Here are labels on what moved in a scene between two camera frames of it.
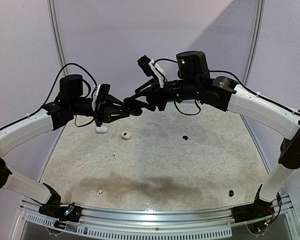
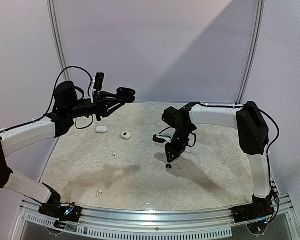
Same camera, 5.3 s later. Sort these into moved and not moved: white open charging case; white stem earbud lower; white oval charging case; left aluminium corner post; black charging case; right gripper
Moved: right gripper; black charging case
Not moved: white stem earbud lower; white oval charging case; white open charging case; left aluminium corner post
